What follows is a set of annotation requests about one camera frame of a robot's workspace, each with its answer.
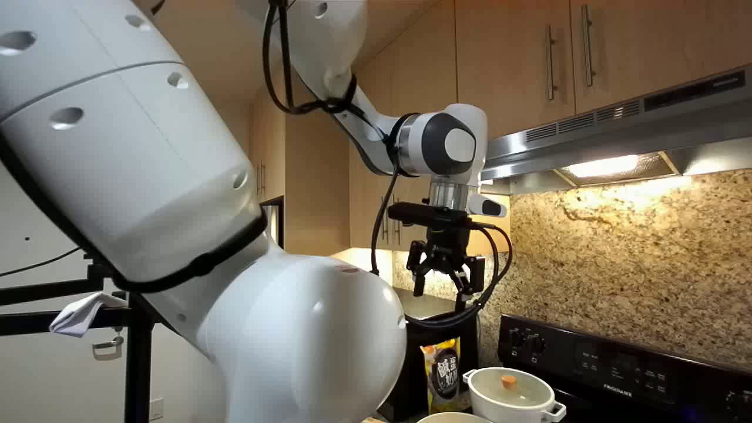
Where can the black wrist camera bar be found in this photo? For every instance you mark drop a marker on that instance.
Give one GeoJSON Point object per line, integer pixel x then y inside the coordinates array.
{"type": "Point", "coordinates": [424, 211]}

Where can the black stove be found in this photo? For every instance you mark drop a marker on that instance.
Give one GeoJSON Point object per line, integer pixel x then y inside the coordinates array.
{"type": "Point", "coordinates": [627, 366]}

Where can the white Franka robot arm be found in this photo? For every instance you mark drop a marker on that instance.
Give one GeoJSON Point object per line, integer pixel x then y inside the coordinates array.
{"type": "Point", "coordinates": [119, 117]}

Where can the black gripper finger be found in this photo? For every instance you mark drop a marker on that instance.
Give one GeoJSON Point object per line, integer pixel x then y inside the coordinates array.
{"type": "Point", "coordinates": [419, 271]}
{"type": "Point", "coordinates": [473, 275]}

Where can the white bowl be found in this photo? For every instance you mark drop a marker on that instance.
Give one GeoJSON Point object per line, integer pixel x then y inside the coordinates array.
{"type": "Point", "coordinates": [449, 416]}

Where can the black metal stand frame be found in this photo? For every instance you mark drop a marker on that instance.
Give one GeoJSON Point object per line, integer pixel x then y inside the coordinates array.
{"type": "Point", "coordinates": [139, 366]}

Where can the range hood light panel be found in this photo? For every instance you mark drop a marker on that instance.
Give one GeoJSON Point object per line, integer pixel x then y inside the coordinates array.
{"type": "Point", "coordinates": [608, 166]}

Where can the stainless steel range hood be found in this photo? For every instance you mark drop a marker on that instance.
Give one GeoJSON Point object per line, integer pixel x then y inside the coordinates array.
{"type": "Point", "coordinates": [627, 124]}

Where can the white crumpled paper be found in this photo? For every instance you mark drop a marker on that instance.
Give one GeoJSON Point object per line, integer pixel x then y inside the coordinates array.
{"type": "Point", "coordinates": [79, 312]}

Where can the yellow and black snack bag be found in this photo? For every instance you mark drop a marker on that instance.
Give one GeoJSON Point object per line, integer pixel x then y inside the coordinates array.
{"type": "Point", "coordinates": [444, 376]}

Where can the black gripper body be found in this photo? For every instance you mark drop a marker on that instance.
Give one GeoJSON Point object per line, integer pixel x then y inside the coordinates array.
{"type": "Point", "coordinates": [447, 245]}

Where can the orange food piece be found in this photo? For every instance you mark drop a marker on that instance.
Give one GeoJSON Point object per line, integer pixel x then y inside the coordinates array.
{"type": "Point", "coordinates": [509, 381]}

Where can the white ceramic pot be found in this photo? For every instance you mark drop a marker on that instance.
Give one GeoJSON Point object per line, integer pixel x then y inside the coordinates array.
{"type": "Point", "coordinates": [513, 402]}

